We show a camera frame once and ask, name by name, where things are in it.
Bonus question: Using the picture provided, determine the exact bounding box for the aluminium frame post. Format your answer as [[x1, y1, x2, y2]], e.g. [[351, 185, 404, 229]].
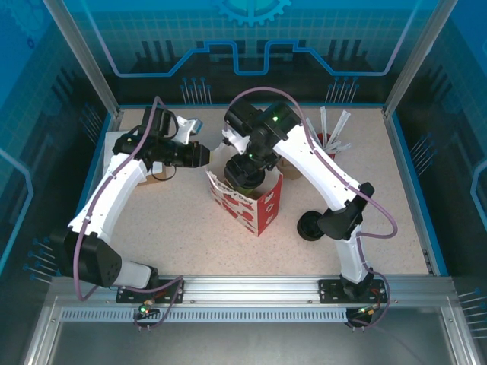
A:
[[382, 0, 460, 119], [41, 0, 125, 119]]

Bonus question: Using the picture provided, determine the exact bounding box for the aluminium frame beam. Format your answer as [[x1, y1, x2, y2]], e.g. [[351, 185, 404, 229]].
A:
[[439, 298, 482, 365], [21, 298, 64, 365]]

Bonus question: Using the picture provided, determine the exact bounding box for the black cup lid stack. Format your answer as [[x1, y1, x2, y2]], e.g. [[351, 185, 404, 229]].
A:
[[297, 211, 324, 243]]

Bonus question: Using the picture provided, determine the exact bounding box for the small LED circuit board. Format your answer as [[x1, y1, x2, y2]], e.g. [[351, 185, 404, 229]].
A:
[[353, 303, 381, 319], [132, 302, 159, 320]]

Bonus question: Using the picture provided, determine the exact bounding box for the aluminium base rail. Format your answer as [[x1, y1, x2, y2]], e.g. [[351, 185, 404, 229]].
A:
[[49, 274, 457, 307]]

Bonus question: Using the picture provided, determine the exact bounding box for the red and white paper bag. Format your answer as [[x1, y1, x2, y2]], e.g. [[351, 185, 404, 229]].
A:
[[205, 143, 285, 237]]

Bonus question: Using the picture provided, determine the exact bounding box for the brown pulp cup carrier stack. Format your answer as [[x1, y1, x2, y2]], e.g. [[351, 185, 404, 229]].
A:
[[277, 158, 301, 179]]

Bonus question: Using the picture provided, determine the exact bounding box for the grey slotted cable duct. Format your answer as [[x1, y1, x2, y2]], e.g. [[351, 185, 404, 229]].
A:
[[60, 306, 389, 324]]

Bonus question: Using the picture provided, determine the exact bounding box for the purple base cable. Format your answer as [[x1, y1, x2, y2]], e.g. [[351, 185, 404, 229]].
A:
[[346, 275, 393, 331], [132, 275, 186, 331]]

